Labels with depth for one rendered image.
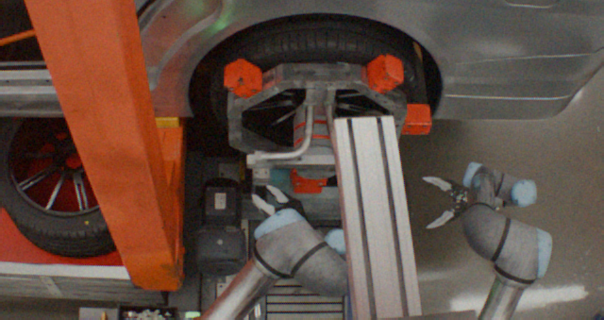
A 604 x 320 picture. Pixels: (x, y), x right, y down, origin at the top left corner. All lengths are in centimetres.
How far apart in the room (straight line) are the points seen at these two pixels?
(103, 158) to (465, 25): 108
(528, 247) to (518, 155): 169
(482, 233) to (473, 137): 168
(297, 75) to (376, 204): 123
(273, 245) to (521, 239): 60
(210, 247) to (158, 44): 81
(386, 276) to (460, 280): 223
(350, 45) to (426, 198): 125
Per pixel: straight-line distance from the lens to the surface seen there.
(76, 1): 140
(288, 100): 264
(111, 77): 158
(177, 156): 274
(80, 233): 287
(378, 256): 115
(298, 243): 192
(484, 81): 261
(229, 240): 290
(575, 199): 368
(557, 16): 238
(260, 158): 236
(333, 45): 237
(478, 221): 204
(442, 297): 333
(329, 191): 319
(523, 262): 203
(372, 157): 122
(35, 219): 292
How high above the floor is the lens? 310
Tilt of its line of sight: 62 degrees down
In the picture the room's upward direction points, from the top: 6 degrees clockwise
